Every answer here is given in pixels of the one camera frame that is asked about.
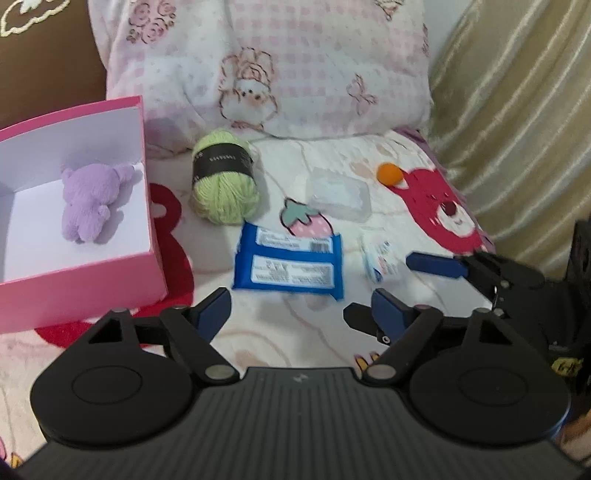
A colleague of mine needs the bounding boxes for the purple plush toy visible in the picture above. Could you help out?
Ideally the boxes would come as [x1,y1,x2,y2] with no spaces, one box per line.
[61,162,144,243]

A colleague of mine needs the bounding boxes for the brown pillow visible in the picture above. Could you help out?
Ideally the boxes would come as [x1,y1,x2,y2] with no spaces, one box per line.
[0,0,110,131]

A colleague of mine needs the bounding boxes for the small orange ball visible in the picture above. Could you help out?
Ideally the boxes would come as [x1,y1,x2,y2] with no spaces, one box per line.
[377,162,403,186]

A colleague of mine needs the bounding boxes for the blue wet wipes pack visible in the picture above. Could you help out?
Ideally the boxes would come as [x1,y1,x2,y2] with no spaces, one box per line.
[232,222,345,302]

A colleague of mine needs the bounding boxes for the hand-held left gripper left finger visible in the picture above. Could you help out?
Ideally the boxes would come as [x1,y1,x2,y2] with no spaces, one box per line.
[88,287,236,386]

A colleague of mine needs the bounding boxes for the gold curtain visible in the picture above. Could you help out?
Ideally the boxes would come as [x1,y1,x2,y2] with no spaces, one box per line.
[427,0,591,283]

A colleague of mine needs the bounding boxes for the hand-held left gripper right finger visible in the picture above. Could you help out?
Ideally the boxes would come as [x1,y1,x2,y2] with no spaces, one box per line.
[362,288,515,386]

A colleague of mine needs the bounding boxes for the pink checkered pillow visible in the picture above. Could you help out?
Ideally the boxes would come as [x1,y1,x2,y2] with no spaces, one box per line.
[88,0,435,160]

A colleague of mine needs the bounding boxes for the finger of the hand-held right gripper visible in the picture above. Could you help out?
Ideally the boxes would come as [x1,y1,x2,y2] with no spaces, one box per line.
[406,250,546,302]
[343,302,392,348]

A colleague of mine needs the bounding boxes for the clear plastic case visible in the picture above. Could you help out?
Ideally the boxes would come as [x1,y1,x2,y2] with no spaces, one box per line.
[305,168,373,221]

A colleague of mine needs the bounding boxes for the small white tissue pack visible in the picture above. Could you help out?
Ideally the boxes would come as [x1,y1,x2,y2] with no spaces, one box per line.
[360,233,410,283]

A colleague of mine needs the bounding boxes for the green yarn ball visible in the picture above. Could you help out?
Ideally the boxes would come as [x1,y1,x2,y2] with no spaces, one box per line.
[190,129,262,226]

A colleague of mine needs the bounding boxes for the pink cardboard box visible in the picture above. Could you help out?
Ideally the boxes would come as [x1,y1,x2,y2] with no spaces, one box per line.
[0,95,169,334]

